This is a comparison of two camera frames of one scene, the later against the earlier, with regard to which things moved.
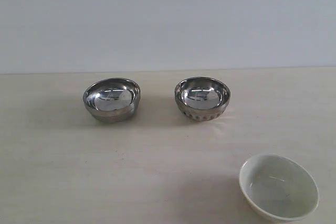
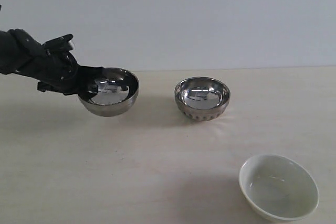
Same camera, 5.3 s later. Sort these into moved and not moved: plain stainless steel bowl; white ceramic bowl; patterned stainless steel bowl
Moved: plain stainless steel bowl
Not moved: white ceramic bowl; patterned stainless steel bowl
